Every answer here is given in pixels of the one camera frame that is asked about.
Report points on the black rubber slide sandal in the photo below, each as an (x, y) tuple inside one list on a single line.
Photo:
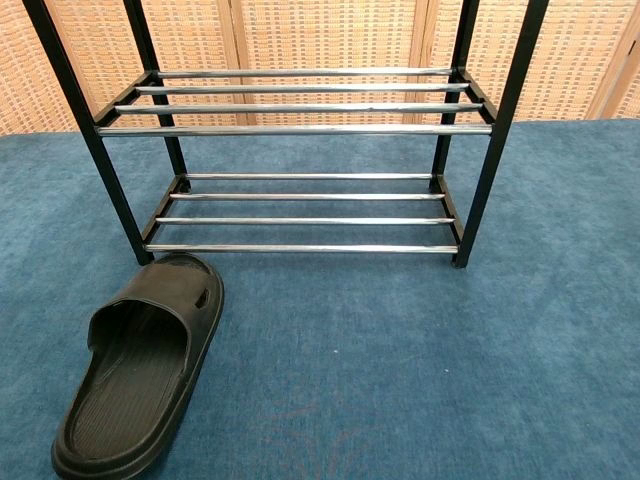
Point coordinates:
[(145, 350)]

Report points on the black metal shoe rack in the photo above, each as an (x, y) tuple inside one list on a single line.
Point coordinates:
[(310, 131)]

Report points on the blue fuzzy table cloth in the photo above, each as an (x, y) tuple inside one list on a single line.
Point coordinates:
[(390, 350)]

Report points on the woven bamboo folding screen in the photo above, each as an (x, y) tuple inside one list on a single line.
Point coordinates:
[(330, 35)]

